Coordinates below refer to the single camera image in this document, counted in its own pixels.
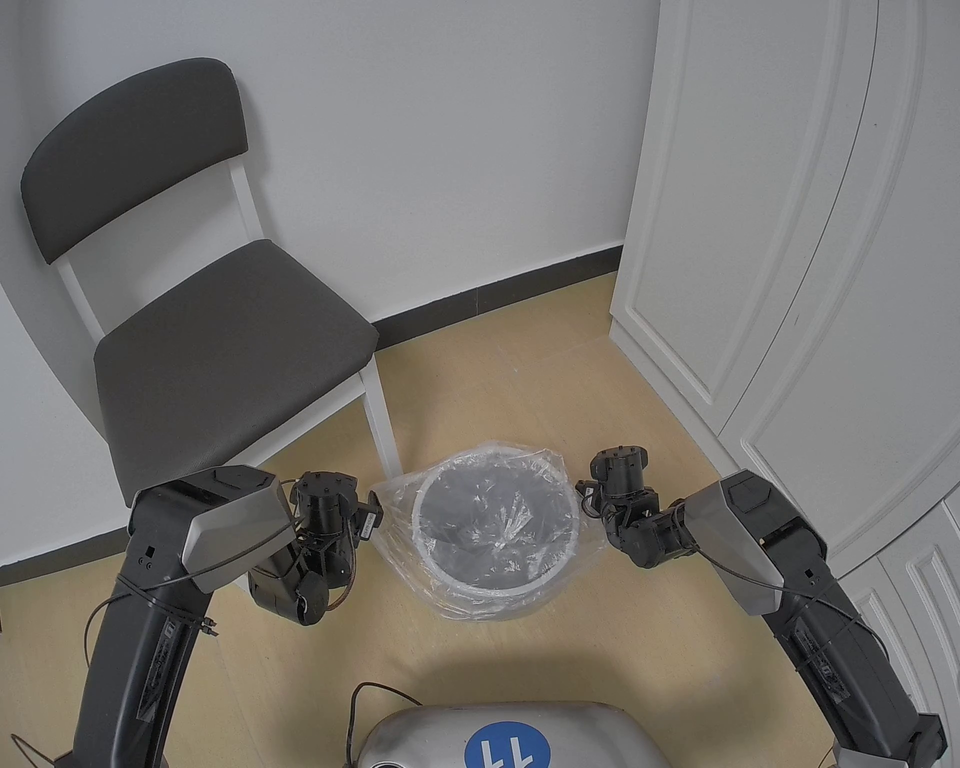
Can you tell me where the clear plastic bag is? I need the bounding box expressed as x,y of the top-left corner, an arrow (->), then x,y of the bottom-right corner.
371,442 -> 606,624

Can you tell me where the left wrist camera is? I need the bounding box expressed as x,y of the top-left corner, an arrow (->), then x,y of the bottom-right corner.
351,487 -> 386,543

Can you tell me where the white wardrobe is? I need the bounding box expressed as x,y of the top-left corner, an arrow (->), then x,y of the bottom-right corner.
609,0 -> 960,751

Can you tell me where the white trash bin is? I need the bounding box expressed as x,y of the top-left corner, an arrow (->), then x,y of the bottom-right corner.
411,447 -> 582,603

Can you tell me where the black cable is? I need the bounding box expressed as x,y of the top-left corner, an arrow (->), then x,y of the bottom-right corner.
345,681 -> 425,768

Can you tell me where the grey and white chair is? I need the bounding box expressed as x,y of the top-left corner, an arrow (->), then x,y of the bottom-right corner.
20,57 -> 407,513

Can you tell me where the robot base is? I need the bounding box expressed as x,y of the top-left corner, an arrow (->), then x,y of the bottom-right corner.
365,701 -> 672,768

